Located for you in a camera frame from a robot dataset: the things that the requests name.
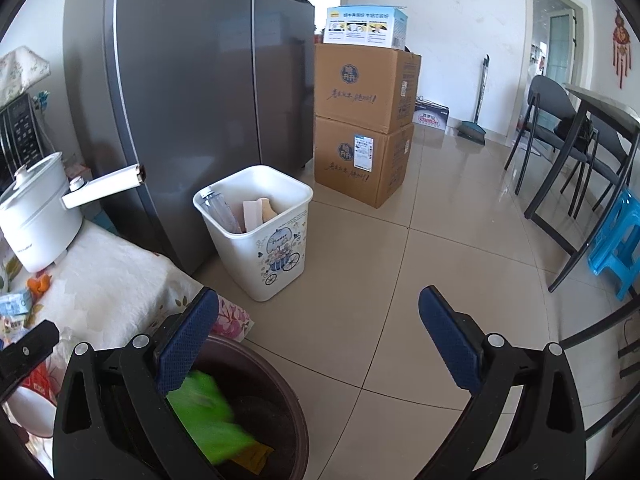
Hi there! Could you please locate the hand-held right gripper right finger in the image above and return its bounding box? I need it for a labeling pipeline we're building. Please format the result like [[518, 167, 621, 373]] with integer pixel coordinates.
[[417, 286, 586, 480]]

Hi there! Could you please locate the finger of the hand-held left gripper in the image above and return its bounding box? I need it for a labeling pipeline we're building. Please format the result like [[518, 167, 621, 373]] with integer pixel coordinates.
[[0, 320, 60, 401]]

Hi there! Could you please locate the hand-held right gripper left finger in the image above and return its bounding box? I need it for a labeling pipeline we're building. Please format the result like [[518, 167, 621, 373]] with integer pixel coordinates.
[[52, 286, 236, 480]]

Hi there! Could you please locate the green wrapper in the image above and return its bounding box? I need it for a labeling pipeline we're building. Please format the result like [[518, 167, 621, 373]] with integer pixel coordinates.
[[166, 370, 256, 466]]

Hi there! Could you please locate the dark brown bin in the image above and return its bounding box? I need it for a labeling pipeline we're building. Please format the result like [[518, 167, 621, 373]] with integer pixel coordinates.
[[100, 335, 308, 480]]

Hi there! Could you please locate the white printed trash bin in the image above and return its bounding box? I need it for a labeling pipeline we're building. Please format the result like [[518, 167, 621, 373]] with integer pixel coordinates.
[[193, 165, 314, 303]]

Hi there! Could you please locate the light blue packet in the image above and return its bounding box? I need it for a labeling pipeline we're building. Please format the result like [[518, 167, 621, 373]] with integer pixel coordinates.
[[0, 292, 34, 317]]

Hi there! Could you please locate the floral tablecloth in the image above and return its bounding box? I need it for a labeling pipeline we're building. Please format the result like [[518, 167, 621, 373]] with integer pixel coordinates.
[[0, 220, 256, 480]]

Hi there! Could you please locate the white electric pot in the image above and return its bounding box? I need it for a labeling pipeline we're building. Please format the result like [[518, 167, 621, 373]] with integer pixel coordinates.
[[0, 152, 147, 273]]

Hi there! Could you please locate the yellow wrapper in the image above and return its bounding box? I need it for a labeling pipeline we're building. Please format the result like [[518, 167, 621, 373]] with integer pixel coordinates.
[[225, 440, 275, 476]]

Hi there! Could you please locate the clear plastic bottle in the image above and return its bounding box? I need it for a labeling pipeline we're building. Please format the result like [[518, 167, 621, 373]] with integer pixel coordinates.
[[200, 187, 244, 234]]

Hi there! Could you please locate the white paper carton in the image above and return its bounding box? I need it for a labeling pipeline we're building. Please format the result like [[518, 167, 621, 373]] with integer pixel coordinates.
[[242, 199, 264, 233]]

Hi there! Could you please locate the black metal chair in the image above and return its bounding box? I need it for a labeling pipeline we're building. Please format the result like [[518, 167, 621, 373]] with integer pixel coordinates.
[[559, 304, 640, 442]]

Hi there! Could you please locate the blue plastic stool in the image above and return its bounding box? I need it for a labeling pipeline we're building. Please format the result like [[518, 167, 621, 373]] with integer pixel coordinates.
[[587, 187, 640, 302]]

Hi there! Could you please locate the brown cardboard box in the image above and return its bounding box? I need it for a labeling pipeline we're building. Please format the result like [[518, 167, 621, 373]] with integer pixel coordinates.
[[314, 116, 416, 209], [314, 42, 422, 135]]

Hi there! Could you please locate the black microwave oven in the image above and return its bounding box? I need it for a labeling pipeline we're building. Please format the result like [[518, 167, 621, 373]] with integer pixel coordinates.
[[0, 92, 48, 196]]

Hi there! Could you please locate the white box with blue print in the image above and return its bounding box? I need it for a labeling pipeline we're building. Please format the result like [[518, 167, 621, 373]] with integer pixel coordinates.
[[414, 100, 450, 133]]

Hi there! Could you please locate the dark grey chair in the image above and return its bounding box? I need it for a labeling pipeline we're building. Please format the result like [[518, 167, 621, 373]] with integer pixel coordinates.
[[504, 75, 593, 196], [560, 110, 632, 218]]

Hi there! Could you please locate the grey refrigerator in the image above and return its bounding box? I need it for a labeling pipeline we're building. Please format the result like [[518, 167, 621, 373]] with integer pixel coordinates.
[[62, 0, 317, 276]]

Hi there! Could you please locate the marble top dining table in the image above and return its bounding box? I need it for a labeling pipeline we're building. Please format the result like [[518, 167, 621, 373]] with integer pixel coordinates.
[[525, 82, 640, 293]]

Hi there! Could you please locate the floral cover cloth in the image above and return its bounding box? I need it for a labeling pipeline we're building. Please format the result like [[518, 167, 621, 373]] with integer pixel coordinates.
[[0, 46, 52, 108]]

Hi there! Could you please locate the blue and white box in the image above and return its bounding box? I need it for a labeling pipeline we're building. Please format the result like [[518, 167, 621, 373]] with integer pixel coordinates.
[[322, 5, 408, 51]]

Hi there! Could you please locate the red hanging ornament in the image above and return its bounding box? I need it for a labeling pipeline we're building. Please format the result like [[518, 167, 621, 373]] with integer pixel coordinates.
[[612, 7, 632, 90]]

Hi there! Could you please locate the teal dustpan with grey handle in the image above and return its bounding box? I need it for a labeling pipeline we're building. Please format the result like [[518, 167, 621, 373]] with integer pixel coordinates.
[[457, 55, 490, 147]]

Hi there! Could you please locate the white door frame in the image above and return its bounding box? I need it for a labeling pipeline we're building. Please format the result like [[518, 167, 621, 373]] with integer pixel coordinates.
[[505, 0, 586, 147]]

